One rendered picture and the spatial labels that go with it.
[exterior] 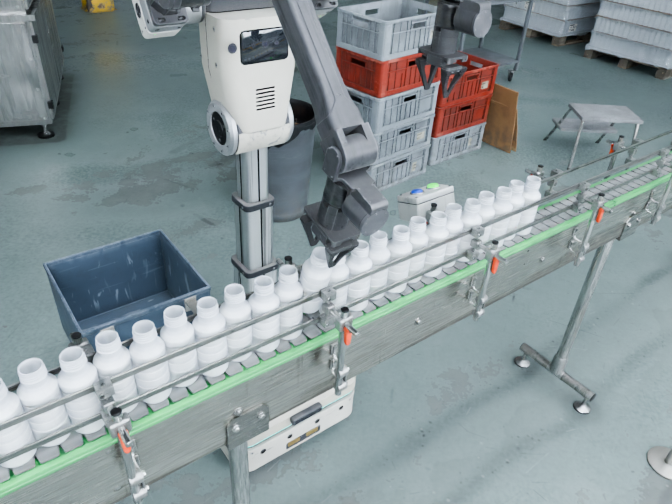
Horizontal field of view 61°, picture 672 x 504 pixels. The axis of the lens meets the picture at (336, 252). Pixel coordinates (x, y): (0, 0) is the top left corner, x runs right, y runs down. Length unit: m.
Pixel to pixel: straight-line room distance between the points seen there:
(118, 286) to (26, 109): 3.12
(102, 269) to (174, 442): 0.65
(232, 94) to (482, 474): 1.59
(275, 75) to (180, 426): 0.94
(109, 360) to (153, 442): 0.20
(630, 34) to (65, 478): 7.28
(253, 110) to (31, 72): 3.15
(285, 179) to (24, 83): 2.14
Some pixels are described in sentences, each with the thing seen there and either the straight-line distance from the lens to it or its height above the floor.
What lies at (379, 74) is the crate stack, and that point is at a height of 0.81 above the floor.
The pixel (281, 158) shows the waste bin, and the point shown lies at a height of 0.44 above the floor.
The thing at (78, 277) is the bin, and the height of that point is 0.88.
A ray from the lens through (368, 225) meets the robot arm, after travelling 0.94.
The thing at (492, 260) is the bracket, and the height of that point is 1.06.
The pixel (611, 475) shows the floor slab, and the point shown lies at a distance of 2.50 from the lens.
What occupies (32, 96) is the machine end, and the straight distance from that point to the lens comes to 4.68.
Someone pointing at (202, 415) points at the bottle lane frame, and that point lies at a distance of 1.17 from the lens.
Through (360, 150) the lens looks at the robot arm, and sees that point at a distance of 0.92.
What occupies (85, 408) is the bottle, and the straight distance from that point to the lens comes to 1.06.
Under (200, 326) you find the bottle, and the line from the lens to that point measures 1.07.
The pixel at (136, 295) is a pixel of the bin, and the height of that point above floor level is 0.75.
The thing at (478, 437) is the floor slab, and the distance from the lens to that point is 2.41.
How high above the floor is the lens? 1.84
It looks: 35 degrees down
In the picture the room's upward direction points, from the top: 4 degrees clockwise
